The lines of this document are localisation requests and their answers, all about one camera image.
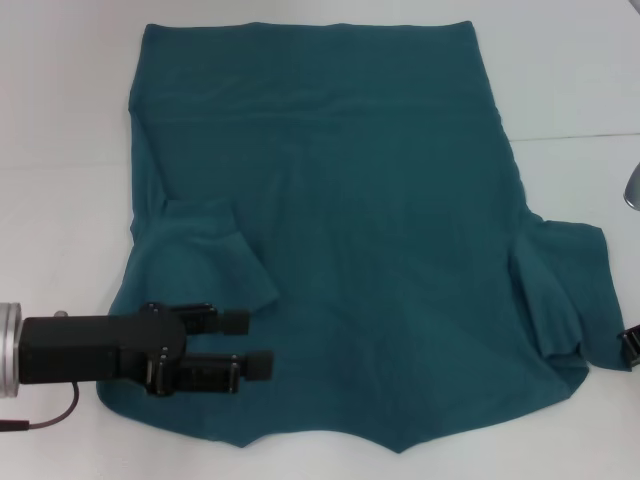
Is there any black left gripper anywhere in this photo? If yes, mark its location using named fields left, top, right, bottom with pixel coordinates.
left=19, top=302, right=252, bottom=387

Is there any teal blue t-shirt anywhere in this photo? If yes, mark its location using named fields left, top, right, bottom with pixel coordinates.
left=97, top=20, right=626, bottom=441

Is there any left gripper cable with plug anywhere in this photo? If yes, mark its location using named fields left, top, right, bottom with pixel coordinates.
left=0, top=383, right=82, bottom=433

